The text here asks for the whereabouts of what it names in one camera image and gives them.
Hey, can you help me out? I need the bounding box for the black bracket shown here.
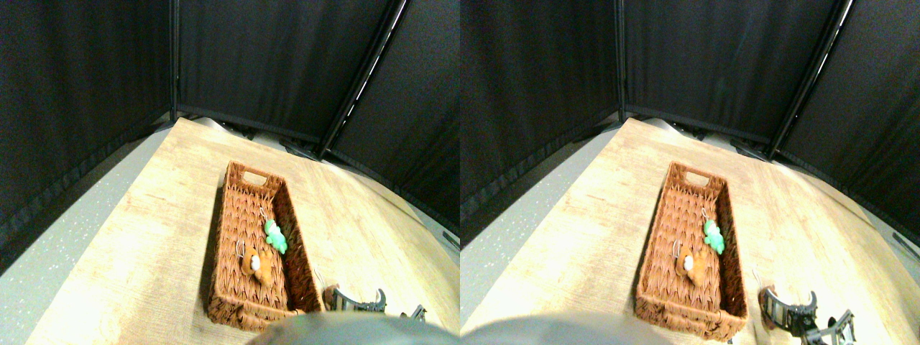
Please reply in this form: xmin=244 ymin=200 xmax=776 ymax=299
xmin=816 ymin=309 xmax=857 ymax=345

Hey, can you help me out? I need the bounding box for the brown wicker basket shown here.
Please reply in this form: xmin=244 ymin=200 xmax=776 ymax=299
xmin=634 ymin=162 xmax=749 ymax=341
xmin=207 ymin=161 xmax=322 ymax=332

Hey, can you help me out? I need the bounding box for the black curtain stand pole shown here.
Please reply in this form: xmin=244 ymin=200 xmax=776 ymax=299
xmin=612 ymin=0 xmax=627 ymax=121
xmin=764 ymin=0 xmax=855 ymax=159
xmin=315 ymin=0 xmax=408 ymax=157
xmin=168 ymin=0 xmax=180 ymax=121

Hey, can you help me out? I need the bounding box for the green plush toy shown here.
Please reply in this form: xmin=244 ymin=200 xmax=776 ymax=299
xmin=259 ymin=208 xmax=289 ymax=254
xmin=699 ymin=208 xmax=727 ymax=255

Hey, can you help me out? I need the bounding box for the orange bear plush toy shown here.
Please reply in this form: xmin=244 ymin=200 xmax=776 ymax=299
xmin=672 ymin=241 xmax=712 ymax=290
xmin=235 ymin=241 xmax=275 ymax=288

